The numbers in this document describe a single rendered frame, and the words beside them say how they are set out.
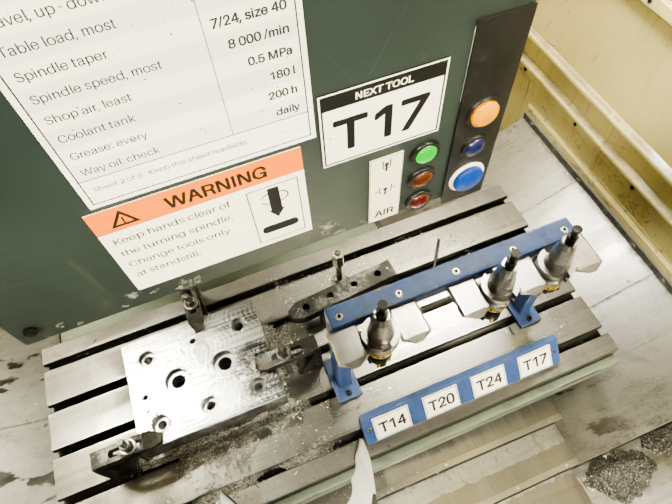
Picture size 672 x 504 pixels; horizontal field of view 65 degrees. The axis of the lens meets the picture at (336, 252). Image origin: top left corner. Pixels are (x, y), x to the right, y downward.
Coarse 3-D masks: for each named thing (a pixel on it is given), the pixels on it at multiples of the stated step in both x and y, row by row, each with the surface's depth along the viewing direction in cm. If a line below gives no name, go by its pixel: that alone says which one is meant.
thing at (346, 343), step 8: (344, 328) 86; (352, 328) 86; (328, 336) 86; (336, 336) 86; (344, 336) 85; (352, 336) 85; (360, 336) 86; (336, 344) 85; (344, 344) 85; (352, 344) 85; (360, 344) 85; (336, 352) 84; (344, 352) 84; (352, 352) 84; (360, 352) 84; (368, 352) 84; (336, 360) 84; (344, 360) 83; (352, 360) 83; (360, 360) 83; (352, 368) 83
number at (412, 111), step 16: (400, 96) 37; (416, 96) 38; (432, 96) 38; (368, 112) 37; (384, 112) 38; (400, 112) 38; (416, 112) 39; (432, 112) 40; (368, 128) 39; (384, 128) 39; (400, 128) 40; (416, 128) 41; (368, 144) 40
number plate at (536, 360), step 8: (536, 352) 110; (544, 352) 110; (520, 360) 109; (528, 360) 110; (536, 360) 110; (544, 360) 111; (520, 368) 110; (528, 368) 110; (536, 368) 111; (544, 368) 112; (520, 376) 111
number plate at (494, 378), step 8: (496, 368) 108; (472, 376) 108; (480, 376) 108; (488, 376) 108; (496, 376) 109; (504, 376) 109; (472, 384) 108; (480, 384) 108; (488, 384) 109; (496, 384) 109; (504, 384) 110; (480, 392) 109; (488, 392) 109
